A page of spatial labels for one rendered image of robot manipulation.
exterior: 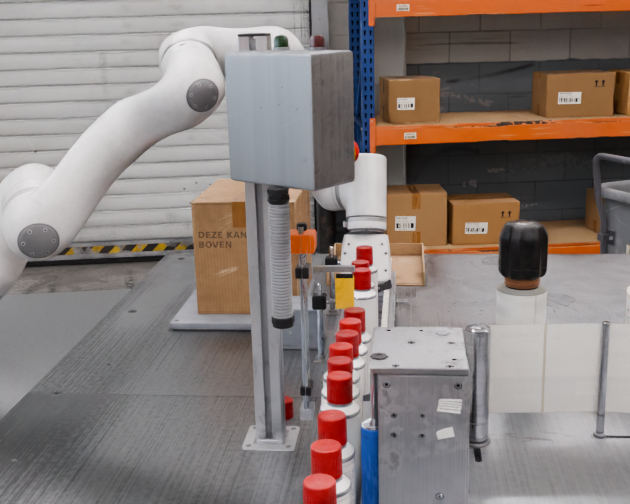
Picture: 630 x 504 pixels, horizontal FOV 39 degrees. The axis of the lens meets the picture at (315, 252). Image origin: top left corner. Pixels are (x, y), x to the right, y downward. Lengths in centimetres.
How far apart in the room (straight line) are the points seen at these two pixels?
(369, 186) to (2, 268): 72
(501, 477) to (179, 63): 85
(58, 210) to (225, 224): 53
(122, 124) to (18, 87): 428
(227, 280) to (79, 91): 383
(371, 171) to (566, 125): 361
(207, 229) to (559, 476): 105
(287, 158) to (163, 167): 455
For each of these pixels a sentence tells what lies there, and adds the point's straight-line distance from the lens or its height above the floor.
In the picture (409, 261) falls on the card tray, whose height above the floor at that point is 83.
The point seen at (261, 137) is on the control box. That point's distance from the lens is 131.
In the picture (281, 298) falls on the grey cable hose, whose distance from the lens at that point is 132.
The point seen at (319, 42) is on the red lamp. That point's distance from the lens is 131.
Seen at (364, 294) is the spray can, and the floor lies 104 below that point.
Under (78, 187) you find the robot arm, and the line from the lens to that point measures 165.
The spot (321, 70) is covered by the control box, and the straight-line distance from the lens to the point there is 125.
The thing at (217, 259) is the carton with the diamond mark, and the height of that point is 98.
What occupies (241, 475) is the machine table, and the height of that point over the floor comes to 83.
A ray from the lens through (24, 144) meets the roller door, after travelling 592.
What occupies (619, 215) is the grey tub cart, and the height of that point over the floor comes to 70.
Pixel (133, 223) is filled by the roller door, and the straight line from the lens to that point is 591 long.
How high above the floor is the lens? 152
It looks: 15 degrees down
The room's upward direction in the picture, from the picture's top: 2 degrees counter-clockwise
